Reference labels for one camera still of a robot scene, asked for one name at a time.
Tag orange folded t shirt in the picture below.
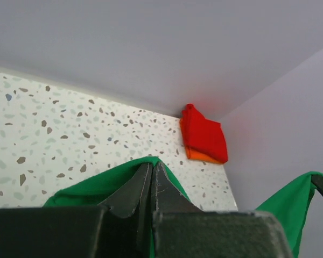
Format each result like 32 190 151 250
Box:
179 118 222 164

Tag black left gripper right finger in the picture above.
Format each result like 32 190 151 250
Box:
152 162 293 257

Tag green t shirt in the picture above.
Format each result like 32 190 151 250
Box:
45 156 321 257

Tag red folded t shirt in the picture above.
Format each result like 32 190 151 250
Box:
182 104 228 164

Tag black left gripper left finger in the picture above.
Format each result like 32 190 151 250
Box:
0 163 153 257

